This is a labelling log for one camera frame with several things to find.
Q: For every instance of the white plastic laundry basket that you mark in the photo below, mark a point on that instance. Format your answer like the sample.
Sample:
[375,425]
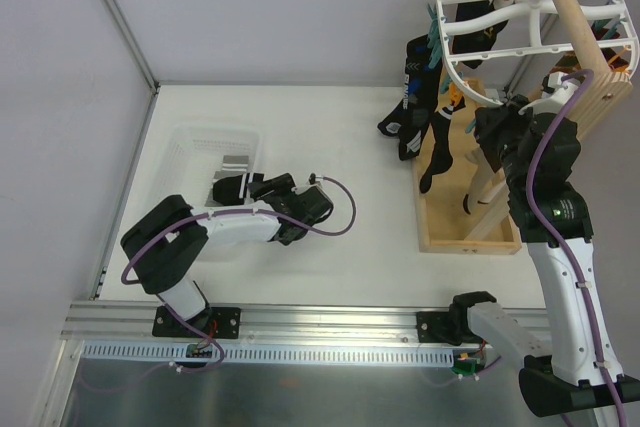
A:
[192,153]

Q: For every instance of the grey sock white stripes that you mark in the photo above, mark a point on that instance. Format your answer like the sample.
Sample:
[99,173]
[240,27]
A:
[231,165]

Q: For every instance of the aluminium mounting rail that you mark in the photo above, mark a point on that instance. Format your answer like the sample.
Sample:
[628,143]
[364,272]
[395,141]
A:
[258,324]

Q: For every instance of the black sport sock hanging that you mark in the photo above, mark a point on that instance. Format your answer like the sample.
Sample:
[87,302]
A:
[408,123]

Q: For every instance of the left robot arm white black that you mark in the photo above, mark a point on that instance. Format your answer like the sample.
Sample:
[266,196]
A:
[162,246]

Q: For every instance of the black sock white stripes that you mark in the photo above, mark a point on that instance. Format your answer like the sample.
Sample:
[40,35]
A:
[441,158]

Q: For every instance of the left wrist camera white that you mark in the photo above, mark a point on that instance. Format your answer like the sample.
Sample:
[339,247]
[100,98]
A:
[315,180]

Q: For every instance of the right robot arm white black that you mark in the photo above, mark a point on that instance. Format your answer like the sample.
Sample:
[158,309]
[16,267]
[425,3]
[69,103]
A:
[578,369]

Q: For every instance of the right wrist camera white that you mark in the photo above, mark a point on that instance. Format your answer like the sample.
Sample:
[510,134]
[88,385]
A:
[554,93]

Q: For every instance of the wooden hanger stand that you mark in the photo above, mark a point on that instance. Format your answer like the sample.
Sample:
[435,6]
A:
[490,230]

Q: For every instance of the white slotted cable duct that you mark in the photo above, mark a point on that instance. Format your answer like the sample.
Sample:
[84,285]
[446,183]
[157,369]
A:
[272,354]

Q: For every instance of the black sock plain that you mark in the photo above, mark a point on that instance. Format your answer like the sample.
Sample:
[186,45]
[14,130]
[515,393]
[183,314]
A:
[423,68]

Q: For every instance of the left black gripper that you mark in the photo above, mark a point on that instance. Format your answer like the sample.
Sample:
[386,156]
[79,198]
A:
[267,187]

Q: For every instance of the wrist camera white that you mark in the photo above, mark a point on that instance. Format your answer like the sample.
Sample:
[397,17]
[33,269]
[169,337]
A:
[554,93]
[315,180]

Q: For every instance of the white round clip hanger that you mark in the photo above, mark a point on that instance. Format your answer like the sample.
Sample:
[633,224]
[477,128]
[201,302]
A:
[599,32]

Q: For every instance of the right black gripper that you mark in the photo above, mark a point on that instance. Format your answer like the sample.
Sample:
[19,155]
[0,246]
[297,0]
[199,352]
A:
[493,123]

